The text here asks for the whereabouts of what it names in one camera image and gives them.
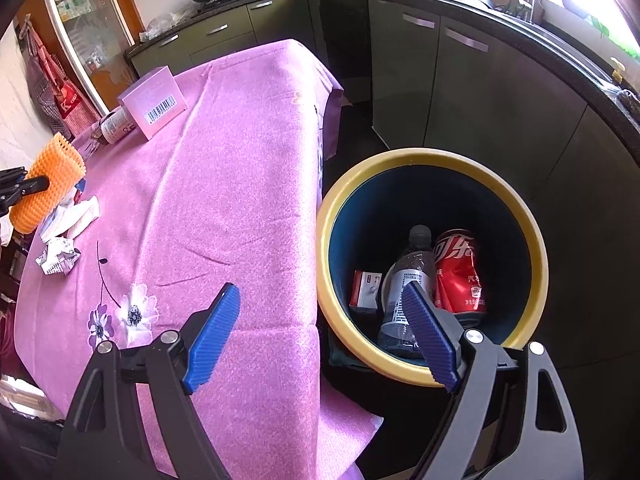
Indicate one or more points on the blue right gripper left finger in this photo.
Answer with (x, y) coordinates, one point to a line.
(204, 335)

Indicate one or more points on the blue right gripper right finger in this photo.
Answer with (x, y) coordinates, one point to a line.
(436, 332)

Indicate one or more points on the crushed red cola can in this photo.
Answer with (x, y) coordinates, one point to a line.
(457, 282)

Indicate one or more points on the orange foam fruit net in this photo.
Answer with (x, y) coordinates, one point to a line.
(55, 171)

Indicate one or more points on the white paper napkin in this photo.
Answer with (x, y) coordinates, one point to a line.
(70, 219)

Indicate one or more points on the red white milk carton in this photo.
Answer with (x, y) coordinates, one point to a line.
(364, 295)

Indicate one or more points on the snack wrapper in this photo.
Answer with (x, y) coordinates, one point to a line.
(59, 256)

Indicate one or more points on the purple cardboard box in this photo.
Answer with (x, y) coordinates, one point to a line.
(153, 101)

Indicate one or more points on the yellow rimmed blue trash bin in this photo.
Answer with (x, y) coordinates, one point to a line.
(385, 215)

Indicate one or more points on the red patterned apron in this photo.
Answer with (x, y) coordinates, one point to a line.
(64, 106)

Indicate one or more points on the small white can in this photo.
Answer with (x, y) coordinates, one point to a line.
(116, 125)

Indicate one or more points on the purple floral tablecloth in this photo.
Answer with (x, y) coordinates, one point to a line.
(227, 192)

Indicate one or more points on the glass sliding door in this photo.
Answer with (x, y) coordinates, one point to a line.
(94, 36)

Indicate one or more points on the plastic bag on counter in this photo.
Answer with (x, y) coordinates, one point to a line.
(161, 24)

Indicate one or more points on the dark green counter cabinets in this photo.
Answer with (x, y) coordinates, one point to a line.
(432, 74)

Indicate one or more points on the dark rag on counter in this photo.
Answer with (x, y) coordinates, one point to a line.
(630, 102)

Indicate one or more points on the yellow soap dispenser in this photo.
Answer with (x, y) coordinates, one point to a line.
(619, 69)

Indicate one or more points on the green lower drawer cabinet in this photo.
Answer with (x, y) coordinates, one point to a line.
(232, 26)

